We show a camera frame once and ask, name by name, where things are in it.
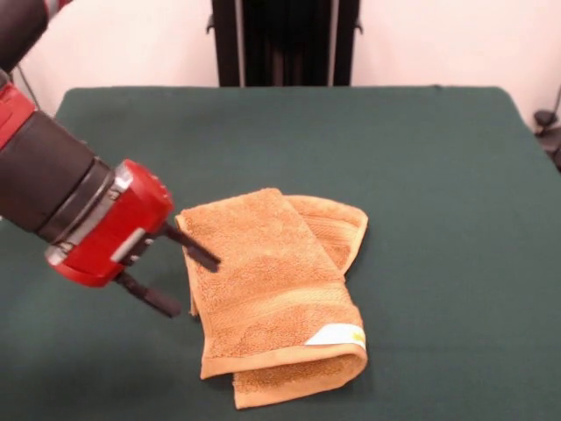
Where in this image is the dark tripod base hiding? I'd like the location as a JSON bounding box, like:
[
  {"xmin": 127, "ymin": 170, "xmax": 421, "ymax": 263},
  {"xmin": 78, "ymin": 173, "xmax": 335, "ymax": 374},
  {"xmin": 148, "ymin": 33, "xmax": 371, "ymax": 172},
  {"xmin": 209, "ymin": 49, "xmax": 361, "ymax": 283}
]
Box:
[{"xmin": 533, "ymin": 110, "xmax": 561, "ymax": 171}]

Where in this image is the black robot pedestal stand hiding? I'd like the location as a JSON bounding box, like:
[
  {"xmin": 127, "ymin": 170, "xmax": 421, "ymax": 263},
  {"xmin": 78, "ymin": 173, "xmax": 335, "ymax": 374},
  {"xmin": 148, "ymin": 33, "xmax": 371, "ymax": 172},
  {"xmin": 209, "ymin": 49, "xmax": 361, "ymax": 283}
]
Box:
[{"xmin": 205, "ymin": 0, "xmax": 365, "ymax": 88}]

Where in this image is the dark green table cloth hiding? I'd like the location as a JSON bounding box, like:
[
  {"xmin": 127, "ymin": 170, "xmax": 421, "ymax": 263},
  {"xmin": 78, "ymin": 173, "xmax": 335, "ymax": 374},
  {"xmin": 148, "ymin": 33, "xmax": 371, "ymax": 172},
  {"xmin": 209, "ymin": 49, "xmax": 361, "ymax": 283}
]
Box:
[{"xmin": 0, "ymin": 86, "xmax": 561, "ymax": 421}]

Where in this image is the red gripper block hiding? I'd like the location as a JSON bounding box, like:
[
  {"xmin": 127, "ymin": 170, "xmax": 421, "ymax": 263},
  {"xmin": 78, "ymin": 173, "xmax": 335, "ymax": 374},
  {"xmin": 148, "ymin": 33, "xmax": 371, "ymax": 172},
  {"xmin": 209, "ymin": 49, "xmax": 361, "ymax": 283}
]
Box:
[{"xmin": 45, "ymin": 158, "xmax": 222, "ymax": 318}]

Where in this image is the tan terry towel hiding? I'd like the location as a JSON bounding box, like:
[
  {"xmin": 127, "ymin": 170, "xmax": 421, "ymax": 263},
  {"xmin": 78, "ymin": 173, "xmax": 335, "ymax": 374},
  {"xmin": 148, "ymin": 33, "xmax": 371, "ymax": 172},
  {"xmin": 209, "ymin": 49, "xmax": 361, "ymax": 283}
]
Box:
[{"xmin": 174, "ymin": 187, "xmax": 369, "ymax": 411}]

